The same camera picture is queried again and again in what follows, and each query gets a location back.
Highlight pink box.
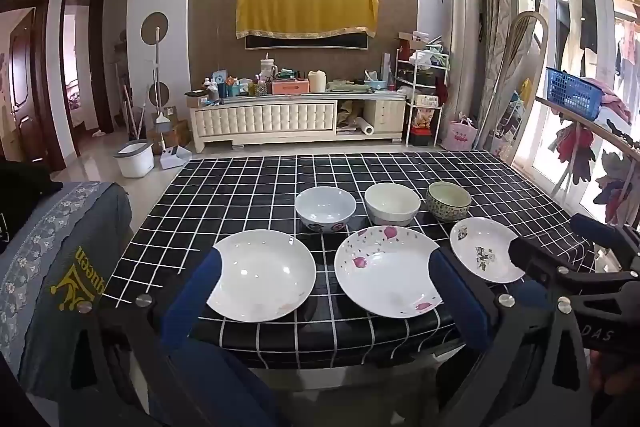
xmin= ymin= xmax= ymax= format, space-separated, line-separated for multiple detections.
xmin=272 ymin=79 xmax=308 ymax=95

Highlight pink floral white plate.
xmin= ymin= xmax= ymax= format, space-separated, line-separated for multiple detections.
xmin=334 ymin=225 xmax=445 ymax=319

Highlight green floral white plate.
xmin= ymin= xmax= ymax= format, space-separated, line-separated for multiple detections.
xmin=450 ymin=217 xmax=526 ymax=284

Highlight brown wooden door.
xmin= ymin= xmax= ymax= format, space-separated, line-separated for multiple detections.
xmin=0 ymin=0 xmax=66 ymax=172

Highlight white bowl with floral print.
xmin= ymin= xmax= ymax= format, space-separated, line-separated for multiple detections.
xmin=294 ymin=187 xmax=357 ymax=234

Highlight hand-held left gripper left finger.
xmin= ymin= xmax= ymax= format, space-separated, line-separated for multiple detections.
xmin=60 ymin=251 xmax=224 ymax=427

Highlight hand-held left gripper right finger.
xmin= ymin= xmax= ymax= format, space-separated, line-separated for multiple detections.
xmin=429 ymin=249 xmax=592 ymax=427

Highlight silver tower air conditioner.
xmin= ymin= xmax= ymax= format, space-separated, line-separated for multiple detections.
xmin=442 ymin=0 xmax=483 ymax=148

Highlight black white checkered tablecloth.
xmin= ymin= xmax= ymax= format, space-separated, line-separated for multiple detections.
xmin=102 ymin=152 xmax=596 ymax=369

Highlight arched metal frame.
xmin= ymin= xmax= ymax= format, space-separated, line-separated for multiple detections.
xmin=480 ymin=11 xmax=548 ymax=154

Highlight blue plastic basket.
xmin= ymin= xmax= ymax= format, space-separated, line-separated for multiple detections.
xmin=545 ymin=67 xmax=606 ymax=122

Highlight white mop bucket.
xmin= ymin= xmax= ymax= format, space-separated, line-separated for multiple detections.
xmin=114 ymin=139 xmax=155 ymax=178

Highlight white mop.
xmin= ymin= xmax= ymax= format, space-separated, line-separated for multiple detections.
xmin=150 ymin=28 xmax=173 ymax=124

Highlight cream tufted tv cabinet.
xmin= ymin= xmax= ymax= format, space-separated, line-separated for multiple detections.
xmin=189 ymin=93 xmax=408 ymax=152

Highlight plain white plate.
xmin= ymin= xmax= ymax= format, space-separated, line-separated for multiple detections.
xmin=206 ymin=229 xmax=317 ymax=323

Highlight pile of clothes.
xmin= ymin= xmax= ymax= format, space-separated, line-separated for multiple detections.
xmin=547 ymin=77 xmax=640 ymax=228

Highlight plain white bowl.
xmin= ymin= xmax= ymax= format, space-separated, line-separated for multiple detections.
xmin=364 ymin=183 xmax=422 ymax=227

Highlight wooden railing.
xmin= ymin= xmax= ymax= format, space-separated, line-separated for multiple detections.
xmin=535 ymin=96 xmax=640 ymax=158

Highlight grey embroidered chair cover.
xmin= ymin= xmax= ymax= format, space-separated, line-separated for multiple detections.
xmin=0 ymin=181 xmax=133 ymax=403

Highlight white dustpan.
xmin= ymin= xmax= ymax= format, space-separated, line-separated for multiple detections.
xmin=160 ymin=146 xmax=192 ymax=170

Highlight green patterned bowl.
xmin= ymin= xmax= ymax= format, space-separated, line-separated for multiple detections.
xmin=426 ymin=181 xmax=473 ymax=223

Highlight cardboard boxes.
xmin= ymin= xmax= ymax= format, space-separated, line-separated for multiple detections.
xmin=150 ymin=106 xmax=192 ymax=155

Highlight white metal storage rack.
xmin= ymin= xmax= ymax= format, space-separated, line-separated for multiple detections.
xmin=395 ymin=42 xmax=448 ymax=148

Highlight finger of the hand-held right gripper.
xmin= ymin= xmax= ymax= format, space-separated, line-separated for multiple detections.
xmin=571 ymin=213 xmax=640 ymax=269
xmin=508 ymin=236 xmax=632 ymax=309

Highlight patterned beige curtain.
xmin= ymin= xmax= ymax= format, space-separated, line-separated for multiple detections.
xmin=470 ymin=0 xmax=513 ymax=152

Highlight pink bag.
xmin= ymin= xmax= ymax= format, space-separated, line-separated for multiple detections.
xmin=447 ymin=119 xmax=478 ymax=152

